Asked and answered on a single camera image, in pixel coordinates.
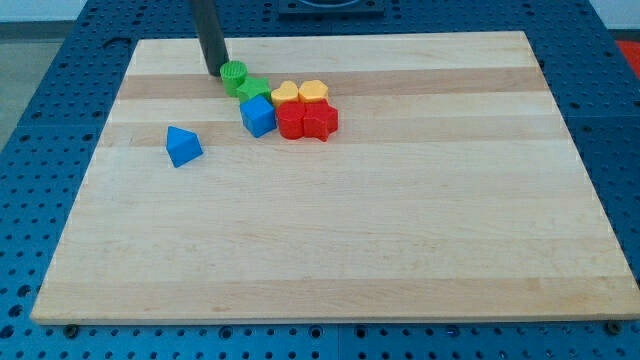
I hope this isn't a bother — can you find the blue triangle block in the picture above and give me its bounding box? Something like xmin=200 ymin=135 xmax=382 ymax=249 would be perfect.
xmin=165 ymin=126 xmax=203 ymax=168

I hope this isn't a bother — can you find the yellow heart block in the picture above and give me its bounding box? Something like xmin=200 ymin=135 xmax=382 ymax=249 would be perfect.
xmin=271 ymin=80 xmax=299 ymax=108

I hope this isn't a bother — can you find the green circle block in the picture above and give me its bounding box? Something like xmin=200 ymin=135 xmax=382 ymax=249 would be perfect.
xmin=220 ymin=60 xmax=248 ymax=97

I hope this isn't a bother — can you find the blue cube block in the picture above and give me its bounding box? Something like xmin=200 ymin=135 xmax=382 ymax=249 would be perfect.
xmin=239 ymin=95 xmax=276 ymax=138

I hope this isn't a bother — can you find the red star block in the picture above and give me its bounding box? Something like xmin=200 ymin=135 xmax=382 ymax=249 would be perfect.
xmin=303 ymin=100 xmax=339 ymax=142

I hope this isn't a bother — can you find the green star block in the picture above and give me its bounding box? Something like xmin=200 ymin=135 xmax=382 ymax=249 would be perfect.
xmin=236 ymin=76 xmax=271 ymax=103

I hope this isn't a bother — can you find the red heart block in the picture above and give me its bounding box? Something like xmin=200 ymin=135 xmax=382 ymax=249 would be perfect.
xmin=276 ymin=102 xmax=305 ymax=140

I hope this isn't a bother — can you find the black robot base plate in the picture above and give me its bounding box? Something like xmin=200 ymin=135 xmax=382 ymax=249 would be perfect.
xmin=276 ymin=0 xmax=387 ymax=16

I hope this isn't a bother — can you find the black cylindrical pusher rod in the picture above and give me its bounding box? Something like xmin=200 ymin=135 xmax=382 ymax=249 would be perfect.
xmin=189 ymin=0 xmax=229 ymax=77

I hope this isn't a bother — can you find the wooden board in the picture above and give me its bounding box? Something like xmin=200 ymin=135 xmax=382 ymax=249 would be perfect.
xmin=31 ymin=31 xmax=639 ymax=325

